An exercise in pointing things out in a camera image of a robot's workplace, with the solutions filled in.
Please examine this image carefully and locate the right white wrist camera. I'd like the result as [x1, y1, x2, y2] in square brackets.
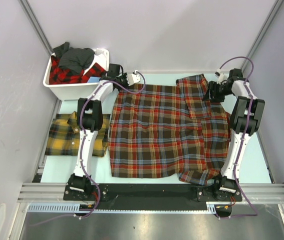
[215, 69, 227, 85]

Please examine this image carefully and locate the aluminium frame rail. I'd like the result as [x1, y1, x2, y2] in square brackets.
[17, 183, 284, 204]

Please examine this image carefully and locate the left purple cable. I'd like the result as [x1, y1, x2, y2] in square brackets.
[30, 70, 146, 227]

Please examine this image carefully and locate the white plastic laundry bin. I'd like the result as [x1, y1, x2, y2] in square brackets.
[43, 54, 98, 101]

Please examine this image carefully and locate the red brown plaid shirt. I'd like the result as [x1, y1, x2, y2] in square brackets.
[109, 74, 231, 185]

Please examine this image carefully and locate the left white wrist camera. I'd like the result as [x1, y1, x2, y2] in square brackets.
[127, 73, 141, 86]

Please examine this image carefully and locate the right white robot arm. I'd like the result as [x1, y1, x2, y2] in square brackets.
[203, 68, 265, 201]

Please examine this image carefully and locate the folded yellow plaid shirt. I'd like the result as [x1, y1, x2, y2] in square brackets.
[45, 112, 110, 157]

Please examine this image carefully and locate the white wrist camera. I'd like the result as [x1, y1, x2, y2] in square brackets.
[215, 69, 227, 85]
[127, 73, 141, 86]

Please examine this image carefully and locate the red black checked shirt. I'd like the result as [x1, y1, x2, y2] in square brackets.
[49, 56, 106, 85]

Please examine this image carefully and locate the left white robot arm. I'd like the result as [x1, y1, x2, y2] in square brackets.
[68, 63, 129, 200]

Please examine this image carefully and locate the white shirt in bin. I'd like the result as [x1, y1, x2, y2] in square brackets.
[88, 48, 109, 71]

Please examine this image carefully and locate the white slotted cable duct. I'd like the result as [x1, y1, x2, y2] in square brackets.
[28, 203, 216, 215]

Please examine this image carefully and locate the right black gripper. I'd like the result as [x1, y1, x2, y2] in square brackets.
[202, 80, 233, 103]

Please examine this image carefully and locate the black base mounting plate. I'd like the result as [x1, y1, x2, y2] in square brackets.
[63, 183, 242, 212]

